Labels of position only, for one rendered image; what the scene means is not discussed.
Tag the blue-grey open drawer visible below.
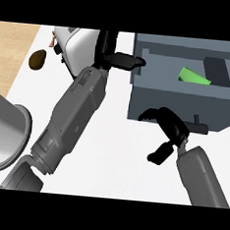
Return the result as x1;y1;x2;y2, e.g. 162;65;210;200
128;31;230;100

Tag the white toaster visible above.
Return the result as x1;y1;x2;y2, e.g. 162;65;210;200
49;25;103;81

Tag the blue-grey drawer front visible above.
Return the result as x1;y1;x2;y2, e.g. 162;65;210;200
125;83;230;135

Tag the black drawer handle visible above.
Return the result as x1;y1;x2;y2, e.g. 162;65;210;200
184;113;210;136

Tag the small pink object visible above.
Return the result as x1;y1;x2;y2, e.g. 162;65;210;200
48;29;58;48

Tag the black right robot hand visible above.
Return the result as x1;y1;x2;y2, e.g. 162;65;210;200
134;104;193;168

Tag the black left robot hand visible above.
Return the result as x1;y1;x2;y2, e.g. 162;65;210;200
91;29;149;76

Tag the brown potato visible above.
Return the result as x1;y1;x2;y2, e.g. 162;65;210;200
28;47;49;73

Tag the grey metal pot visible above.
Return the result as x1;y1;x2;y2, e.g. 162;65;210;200
0;88;36;175

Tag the green cup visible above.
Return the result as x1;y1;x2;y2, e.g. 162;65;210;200
177;66;212;86

